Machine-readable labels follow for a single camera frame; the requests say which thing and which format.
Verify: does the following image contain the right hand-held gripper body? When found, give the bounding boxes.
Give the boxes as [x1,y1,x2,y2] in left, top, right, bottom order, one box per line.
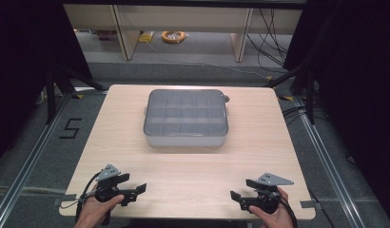
[239,172,295,215]

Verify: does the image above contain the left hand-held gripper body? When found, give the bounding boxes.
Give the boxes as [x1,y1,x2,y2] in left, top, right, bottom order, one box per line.
[94,163,128,206]

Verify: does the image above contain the grey translucent compartment storage box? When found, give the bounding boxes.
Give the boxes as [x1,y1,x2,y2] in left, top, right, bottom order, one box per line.
[143,88,231,148]

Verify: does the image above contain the person's right hand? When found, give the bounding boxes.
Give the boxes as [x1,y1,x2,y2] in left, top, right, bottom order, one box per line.
[248,186,296,228]

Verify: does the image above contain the person's left hand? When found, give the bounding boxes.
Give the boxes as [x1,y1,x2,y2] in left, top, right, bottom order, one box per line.
[73,193,126,228]

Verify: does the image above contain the grey tape strip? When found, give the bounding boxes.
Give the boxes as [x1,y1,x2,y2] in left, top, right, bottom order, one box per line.
[300,199,317,210]
[52,193,78,207]

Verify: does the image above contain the black metal stand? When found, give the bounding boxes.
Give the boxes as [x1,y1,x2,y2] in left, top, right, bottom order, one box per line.
[45,63,107,125]
[263,62,317,125]

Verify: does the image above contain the black curtain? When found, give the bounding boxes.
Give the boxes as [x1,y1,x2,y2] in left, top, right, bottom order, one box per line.
[0,0,93,167]
[283,0,390,224]

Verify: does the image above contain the dark red box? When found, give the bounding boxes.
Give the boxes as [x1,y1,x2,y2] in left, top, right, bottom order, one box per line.
[97,29,118,41]

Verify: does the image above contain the yellow packet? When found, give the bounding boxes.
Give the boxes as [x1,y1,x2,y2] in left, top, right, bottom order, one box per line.
[138,30,156,44]

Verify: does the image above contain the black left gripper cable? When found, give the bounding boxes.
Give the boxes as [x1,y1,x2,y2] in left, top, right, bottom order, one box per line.
[75,170,103,223]

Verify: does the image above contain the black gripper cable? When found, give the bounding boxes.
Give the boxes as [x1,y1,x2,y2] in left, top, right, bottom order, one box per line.
[278,194,300,228]
[75,170,103,223]

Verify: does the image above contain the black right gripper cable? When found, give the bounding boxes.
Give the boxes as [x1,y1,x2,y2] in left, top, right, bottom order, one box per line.
[278,194,300,228]

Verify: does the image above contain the aluminium floor rail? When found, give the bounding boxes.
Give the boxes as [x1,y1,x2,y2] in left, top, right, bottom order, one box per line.
[0,94,72,228]
[293,96,366,228]

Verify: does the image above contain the black floor cables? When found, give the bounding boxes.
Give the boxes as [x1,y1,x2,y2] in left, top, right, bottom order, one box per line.
[281,105,309,124]

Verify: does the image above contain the thin white floor cable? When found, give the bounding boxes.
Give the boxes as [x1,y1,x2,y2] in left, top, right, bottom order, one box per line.
[145,41,274,81]

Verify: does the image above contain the hanging black cables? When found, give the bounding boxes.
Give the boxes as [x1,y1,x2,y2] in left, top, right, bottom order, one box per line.
[246,9,293,74]

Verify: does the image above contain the orange cable coil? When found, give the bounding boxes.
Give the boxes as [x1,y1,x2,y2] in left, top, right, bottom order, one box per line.
[161,30,187,45]

